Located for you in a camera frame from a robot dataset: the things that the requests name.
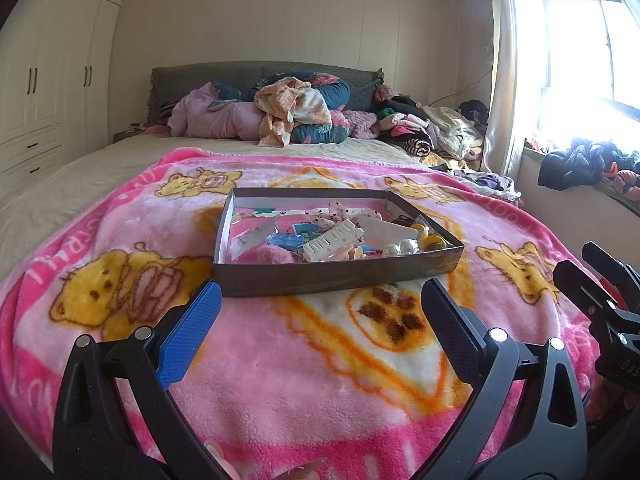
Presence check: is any orange cloth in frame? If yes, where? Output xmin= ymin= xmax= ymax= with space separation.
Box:
xmin=597 ymin=160 xmax=640 ymax=197

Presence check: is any grey shallow cardboard box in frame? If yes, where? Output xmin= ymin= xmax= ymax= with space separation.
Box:
xmin=212 ymin=187 xmax=466 ymax=298

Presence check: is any clear plastic packet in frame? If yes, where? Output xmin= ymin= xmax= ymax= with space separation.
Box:
xmin=231 ymin=221 xmax=278 ymax=261

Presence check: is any pile of clothes and bedding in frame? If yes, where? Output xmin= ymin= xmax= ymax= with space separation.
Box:
xmin=147 ymin=61 xmax=386 ymax=126

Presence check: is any pink pom-pom hair tie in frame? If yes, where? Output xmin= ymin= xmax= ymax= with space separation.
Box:
xmin=265 ymin=245 xmax=303 ymax=264

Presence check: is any pink printed blanket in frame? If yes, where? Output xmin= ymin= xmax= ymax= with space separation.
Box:
xmin=0 ymin=147 xmax=606 ymax=480

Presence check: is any white toothed hair claw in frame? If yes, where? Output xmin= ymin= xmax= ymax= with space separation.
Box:
xmin=303 ymin=224 xmax=365 ymax=264

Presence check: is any packet of yellow rings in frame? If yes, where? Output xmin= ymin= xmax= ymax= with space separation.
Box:
xmin=411 ymin=222 xmax=447 ymax=252

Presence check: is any pink fluffy cloth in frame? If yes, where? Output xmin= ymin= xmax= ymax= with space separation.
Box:
xmin=345 ymin=110 xmax=379 ymax=140

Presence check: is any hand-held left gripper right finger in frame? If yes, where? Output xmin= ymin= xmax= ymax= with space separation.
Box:
xmin=420 ymin=277 xmax=588 ymax=480

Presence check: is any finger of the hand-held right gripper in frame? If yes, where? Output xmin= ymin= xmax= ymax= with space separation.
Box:
xmin=552 ymin=259 xmax=640 ymax=346
xmin=581 ymin=241 xmax=640 ymax=306

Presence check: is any person's left hand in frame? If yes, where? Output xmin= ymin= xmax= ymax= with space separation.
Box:
xmin=202 ymin=437 xmax=328 ymax=480

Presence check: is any beige dotted hair bow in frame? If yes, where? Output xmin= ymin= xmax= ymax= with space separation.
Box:
xmin=320 ymin=201 xmax=363 ymax=231

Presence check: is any white wardrobe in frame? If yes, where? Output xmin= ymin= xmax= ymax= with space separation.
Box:
xmin=0 ymin=0 xmax=131 ymax=201

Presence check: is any blue floral duvet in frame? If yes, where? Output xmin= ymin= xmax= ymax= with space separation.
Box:
xmin=210 ymin=72 xmax=351 ymax=145

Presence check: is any pearly clear hair claw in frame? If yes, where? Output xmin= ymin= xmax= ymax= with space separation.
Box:
xmin=384 ymin=238 xmax=420 ymax=257

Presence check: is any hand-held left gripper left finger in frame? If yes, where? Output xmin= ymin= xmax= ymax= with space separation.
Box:
xmin=52 ymin=280 xmax=236 ymax=480

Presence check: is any pink book with teal label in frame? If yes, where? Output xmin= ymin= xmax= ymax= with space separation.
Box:
xmin=234 ymin=199 xmax=396 ymax=241

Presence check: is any window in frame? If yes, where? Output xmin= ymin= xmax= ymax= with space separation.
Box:
xmin=512 ymin=0 xmax=640 ymax=156

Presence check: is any peach patterned blanket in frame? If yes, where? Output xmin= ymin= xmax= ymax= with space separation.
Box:
xmin=254 ymin=76 xmax=333 ymax=148

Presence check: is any pink quilt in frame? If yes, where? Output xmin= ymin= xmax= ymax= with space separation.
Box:
xmin=167 ymin=82 xmax=271 ymax=142

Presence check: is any cream curtain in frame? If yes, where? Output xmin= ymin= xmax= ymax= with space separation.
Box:
xmin=479 ymin=0 xmax=527 ymax=178

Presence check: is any black puffer jacket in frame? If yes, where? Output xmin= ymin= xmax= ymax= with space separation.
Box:
xmin=537 ymin=137 xmax=636 ymax=192

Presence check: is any pile of mixed clothes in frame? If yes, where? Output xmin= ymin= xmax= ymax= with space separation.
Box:
xmin=372 ymin=85 xmax=488 ymax=171

